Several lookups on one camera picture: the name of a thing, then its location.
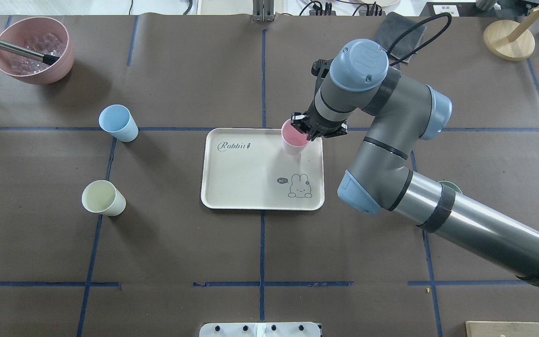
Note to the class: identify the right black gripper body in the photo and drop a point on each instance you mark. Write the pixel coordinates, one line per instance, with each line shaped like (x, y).
(317, 126)

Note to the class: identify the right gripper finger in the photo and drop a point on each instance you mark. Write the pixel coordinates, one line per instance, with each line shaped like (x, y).
(310, 136)
(298, 118)

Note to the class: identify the pink plastic cup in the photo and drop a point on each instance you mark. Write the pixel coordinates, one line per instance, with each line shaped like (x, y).
(293, 142)

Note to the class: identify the green plastic cup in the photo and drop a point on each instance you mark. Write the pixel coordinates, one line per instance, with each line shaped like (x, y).
(451, 185)

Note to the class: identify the blue plastic cup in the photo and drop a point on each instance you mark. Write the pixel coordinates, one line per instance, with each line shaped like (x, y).
(118, 122)

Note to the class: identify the pale yellow plastic cup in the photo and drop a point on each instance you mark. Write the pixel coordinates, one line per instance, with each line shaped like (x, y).
(102, 197)

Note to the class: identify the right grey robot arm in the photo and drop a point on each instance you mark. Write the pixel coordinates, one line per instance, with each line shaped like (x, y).
(406, 113)

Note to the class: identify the cream rabbit tray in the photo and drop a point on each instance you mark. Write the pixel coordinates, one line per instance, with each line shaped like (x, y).
(246, 168)

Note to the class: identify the wooden round stand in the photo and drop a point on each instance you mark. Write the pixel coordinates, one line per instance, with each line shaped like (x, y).
(511, 40)

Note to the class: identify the white mounting plate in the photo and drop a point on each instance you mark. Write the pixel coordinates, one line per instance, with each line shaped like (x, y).
(261, 329)

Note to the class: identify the pink bowl with ice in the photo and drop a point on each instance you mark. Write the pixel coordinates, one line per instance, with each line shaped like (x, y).
(45, 35)

